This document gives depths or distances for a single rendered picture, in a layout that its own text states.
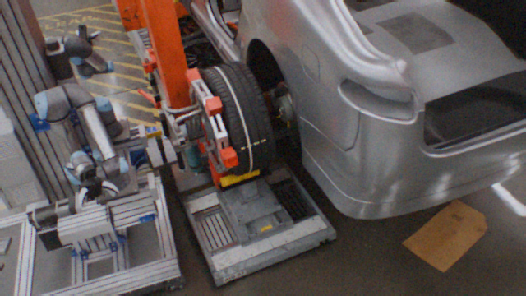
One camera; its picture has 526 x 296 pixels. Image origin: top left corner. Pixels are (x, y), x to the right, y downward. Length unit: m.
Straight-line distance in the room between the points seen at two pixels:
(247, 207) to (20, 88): 1.55
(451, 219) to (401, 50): 1.16
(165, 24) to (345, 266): 1.82
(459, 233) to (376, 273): 0.63
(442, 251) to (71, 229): 2.18
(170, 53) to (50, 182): 1.01
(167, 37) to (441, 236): 2.11
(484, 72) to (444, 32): 0.37
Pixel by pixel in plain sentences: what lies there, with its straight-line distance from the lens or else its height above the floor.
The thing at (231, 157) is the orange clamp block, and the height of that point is 0.88.
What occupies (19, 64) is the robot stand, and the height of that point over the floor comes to 1.55.
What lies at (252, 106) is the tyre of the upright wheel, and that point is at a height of 1.07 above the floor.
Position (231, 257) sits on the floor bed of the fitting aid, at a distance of 3.34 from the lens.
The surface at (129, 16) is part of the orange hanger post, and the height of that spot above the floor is 0.67.
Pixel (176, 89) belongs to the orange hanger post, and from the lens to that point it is 3.31.
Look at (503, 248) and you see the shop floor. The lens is 3.59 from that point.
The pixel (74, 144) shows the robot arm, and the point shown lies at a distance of 2.66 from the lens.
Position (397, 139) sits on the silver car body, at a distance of 2.15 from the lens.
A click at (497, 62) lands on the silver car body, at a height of 0.93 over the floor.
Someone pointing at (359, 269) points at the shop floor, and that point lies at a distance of 3.34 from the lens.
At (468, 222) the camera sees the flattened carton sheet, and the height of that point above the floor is 0.01.
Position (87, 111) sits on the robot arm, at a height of 1.35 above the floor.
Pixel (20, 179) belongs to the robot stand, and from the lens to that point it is 2.98.
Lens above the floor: 2.64
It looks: 39 degrees down
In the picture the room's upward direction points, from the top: 8 degrees counter-clockwise
